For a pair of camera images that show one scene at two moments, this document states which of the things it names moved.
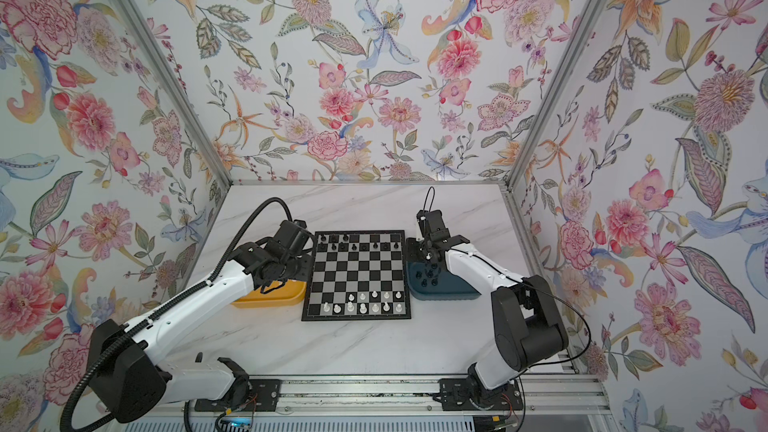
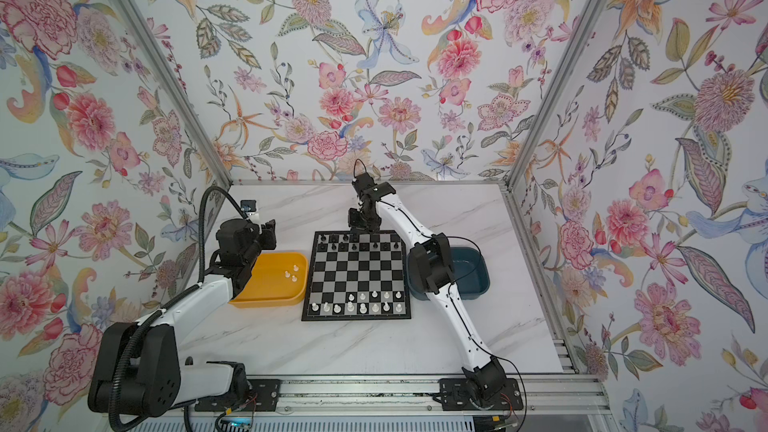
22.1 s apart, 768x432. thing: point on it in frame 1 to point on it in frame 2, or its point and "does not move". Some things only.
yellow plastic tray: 278,293 does not move
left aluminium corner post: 162,67 does not move
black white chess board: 357,275 does not move
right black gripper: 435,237 to 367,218
